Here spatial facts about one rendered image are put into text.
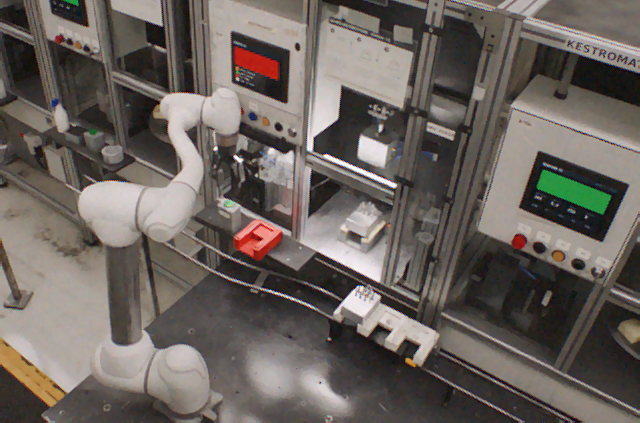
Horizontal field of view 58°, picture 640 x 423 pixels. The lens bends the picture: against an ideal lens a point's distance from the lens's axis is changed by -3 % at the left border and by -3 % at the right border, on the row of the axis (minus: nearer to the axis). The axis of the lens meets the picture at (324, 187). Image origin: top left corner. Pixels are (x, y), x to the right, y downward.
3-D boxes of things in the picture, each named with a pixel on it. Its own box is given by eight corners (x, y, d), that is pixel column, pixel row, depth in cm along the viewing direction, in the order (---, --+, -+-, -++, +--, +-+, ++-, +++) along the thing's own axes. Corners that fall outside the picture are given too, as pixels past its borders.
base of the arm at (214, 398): (198, 443, 192) (197, 434, 189) (150, 407, 201) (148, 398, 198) (233, 404, 205) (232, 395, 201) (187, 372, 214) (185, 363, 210)
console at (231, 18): (208, 112, 228) (202, -3, 200) (254, 86, 248) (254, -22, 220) (295, 150, 211) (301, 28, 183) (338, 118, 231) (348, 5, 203)
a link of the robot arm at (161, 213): (197, 181, 171) (153, 174, 172) (175, 221, 157) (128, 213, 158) (200, 214, 179) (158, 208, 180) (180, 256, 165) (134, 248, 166)
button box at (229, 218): (218, 226, 244) (216, 204, 237) (230, 217, 250) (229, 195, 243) (232, 234, 241) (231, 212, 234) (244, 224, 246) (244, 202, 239)
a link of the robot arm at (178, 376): (202, 419, 193) (197, 381, 180) (150, 408, 195) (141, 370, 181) (216, 379, 206) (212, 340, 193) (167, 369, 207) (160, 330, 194)
